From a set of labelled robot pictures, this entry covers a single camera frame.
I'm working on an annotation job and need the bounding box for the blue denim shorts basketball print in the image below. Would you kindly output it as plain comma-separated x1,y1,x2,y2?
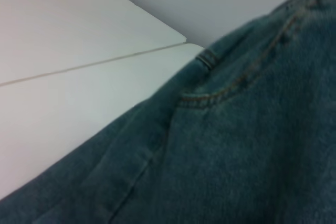
0,0,336,224

